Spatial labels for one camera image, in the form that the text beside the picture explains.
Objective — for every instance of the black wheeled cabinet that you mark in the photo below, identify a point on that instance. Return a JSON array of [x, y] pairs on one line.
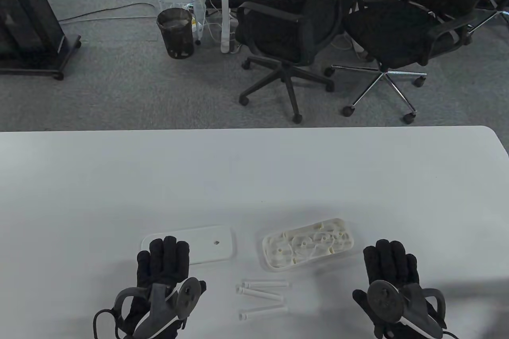
[[24, 17]]

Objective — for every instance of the ribbed white Hanoi Tower shell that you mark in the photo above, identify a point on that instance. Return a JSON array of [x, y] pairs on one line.
[[306, 245]]

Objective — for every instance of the black office chair plastic base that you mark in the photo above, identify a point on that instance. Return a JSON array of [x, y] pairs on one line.
[[274, 33]]

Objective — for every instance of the grey right hand controller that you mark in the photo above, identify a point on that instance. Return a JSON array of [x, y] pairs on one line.
[[383, 301]]

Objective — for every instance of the white desk leg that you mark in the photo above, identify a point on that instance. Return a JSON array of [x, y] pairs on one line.
[[226, 5]]

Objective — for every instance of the person's left hand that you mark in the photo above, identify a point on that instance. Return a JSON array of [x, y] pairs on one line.
[[163, 263]]

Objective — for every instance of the grey hand controller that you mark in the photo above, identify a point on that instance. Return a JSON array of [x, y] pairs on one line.
[[383, 301], [187, 295]]

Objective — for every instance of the smooth white Hanoi Tower plate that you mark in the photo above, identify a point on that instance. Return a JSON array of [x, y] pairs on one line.
[[210, 251]]

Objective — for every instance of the white Hanoi Tower peg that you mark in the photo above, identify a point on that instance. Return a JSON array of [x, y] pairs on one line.
[[264, 311], [260, 293], [266, 283]]

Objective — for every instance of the grey left hand controller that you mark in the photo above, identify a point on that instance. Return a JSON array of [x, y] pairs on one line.
[[187, 295]]

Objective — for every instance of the black office chair chrome base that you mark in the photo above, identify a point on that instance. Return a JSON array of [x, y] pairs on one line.
[[381, 33]]

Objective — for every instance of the person's right hand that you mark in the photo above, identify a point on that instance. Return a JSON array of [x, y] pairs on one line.
[[391, 263]]

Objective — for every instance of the black mesh waste bin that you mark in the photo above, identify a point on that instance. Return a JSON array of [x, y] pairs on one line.
[[175, 33]]

